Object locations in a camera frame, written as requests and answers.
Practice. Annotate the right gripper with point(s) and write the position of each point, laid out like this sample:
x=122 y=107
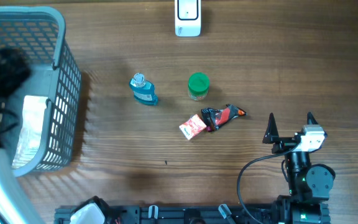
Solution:
x=271 y=136

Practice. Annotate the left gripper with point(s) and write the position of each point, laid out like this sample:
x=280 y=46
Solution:
x=2 y=65

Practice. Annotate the black red snack wrapper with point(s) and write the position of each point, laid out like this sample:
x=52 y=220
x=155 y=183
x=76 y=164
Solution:
x=215 y=119

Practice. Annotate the red snack packet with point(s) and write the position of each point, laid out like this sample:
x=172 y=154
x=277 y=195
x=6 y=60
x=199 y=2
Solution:
x=192 y=127

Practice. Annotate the green lid jar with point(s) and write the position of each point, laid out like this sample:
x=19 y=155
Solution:
x=198 y=86

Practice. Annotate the blue mouthwash bottle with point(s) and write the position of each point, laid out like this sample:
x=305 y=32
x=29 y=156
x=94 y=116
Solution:
x=144 y=91

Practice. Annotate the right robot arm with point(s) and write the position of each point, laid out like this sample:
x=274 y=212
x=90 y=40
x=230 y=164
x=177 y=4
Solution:
x=309 y=184

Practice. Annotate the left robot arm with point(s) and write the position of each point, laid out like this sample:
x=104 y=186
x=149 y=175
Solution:
x=15 y=207

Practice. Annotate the white barcode scanner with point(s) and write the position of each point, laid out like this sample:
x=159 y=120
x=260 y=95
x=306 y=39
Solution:
x=187 y=18

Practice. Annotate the white long flat pouch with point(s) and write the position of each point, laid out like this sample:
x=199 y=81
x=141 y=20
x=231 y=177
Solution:
x=31 y=130

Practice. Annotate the grey plastic mesh basket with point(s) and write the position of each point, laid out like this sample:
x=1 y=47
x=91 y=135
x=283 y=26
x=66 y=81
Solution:
x=39 y=32

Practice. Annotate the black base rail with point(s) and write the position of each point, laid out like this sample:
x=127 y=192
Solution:
x=265 y=213

